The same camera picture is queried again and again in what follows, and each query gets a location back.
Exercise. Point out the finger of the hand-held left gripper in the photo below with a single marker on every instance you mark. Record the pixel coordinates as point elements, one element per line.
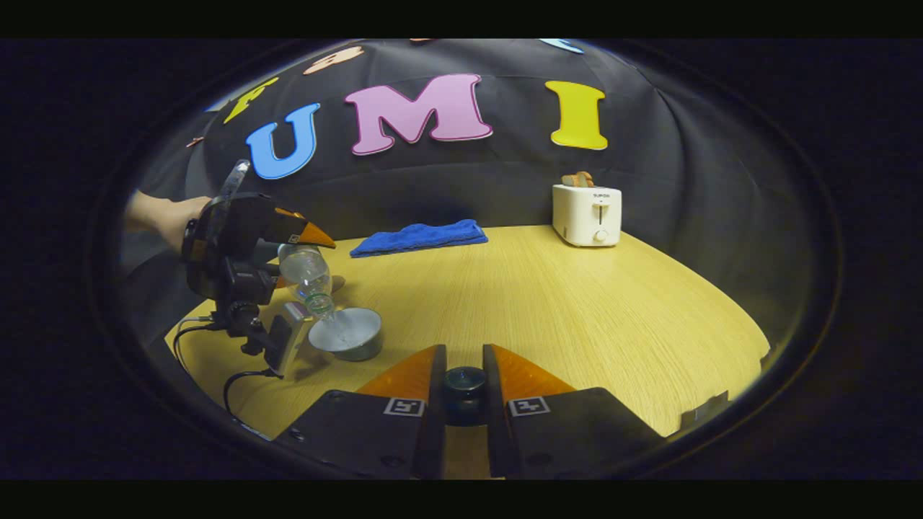
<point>288,229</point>

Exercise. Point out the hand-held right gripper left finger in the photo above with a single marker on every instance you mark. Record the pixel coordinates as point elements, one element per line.
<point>435,404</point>

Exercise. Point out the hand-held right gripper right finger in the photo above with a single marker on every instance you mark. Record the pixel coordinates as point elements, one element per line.
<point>494,404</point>

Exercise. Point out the dark blue teacup lid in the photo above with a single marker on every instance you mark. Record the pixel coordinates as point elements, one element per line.
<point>464,393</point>

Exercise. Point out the clear plastic water bottle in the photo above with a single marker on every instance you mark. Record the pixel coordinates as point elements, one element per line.
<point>304,270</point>

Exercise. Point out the blue towel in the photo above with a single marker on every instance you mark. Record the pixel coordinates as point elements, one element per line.
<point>418,238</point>

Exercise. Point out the white toaster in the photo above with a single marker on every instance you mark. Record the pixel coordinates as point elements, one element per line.
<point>584,216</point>

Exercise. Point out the toast slice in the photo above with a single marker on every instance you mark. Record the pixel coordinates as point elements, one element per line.
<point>577,179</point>

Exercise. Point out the black backdrop cloth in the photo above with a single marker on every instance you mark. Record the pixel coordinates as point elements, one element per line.
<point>649,180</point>

